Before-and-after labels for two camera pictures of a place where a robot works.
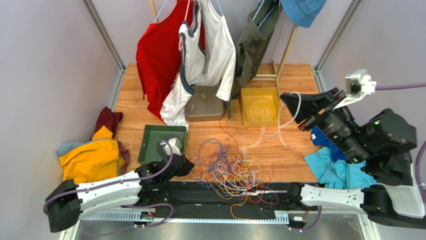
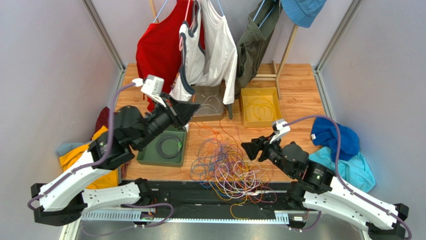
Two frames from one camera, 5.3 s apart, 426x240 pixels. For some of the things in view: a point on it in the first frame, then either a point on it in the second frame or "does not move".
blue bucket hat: [302, 13] does not move
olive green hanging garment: [251, 45] does not move
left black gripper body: [182, 171] → [172, 112]
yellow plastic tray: [261, 107] does not move
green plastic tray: [152, 134] does not move
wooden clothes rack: [271, 77] does not move
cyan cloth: [339, 174] does not move
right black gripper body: [319, 111] → [264, 149]
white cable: [263, 132] → [211, 105]
